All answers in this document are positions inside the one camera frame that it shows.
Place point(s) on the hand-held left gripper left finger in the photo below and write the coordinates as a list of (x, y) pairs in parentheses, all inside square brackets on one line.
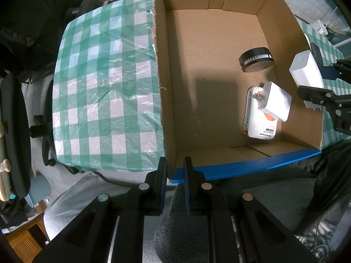
[(163, 187)]

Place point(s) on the blue cardboard box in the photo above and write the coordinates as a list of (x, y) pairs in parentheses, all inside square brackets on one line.
[(214, 87)]

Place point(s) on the black office chair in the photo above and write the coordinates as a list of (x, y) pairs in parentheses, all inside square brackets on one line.
[(15, 131)]

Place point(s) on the white orange power bank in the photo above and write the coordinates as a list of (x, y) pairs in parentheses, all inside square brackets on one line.
[(257, 127)]

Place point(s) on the wooden slatted rack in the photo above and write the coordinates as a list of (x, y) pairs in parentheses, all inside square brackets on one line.
[(3, 169)]

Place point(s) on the black charger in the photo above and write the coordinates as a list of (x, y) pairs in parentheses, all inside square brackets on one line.
[(315, 52)]

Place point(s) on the green checked tablecloth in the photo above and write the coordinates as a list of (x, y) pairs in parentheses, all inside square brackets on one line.
[(107, 87)]

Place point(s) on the light blue ribbed bin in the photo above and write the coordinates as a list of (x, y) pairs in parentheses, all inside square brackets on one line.
[(39, 190)]

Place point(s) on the black dumbbell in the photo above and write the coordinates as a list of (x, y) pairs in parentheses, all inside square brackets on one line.
[(87, 2)]

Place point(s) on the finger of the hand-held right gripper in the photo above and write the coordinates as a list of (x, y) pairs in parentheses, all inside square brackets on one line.
[(329, 72), (326, 98)]

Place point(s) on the small white charger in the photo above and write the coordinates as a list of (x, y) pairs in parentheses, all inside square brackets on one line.
[(274, 104)]

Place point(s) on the person's grey fleece pants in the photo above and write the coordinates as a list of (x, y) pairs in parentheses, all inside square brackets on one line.
[(178, 230)]

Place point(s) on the black round filter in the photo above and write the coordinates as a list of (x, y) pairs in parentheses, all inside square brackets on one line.
[(256, 60)]

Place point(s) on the large white charger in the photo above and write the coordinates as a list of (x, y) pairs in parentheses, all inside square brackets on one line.
[(305, 71)]

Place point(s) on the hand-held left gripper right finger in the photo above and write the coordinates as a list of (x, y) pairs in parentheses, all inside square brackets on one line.
[(188, 187)]

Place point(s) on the white cylindrical appliance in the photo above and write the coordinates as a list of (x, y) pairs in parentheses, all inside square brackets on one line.
[(320, 27)]

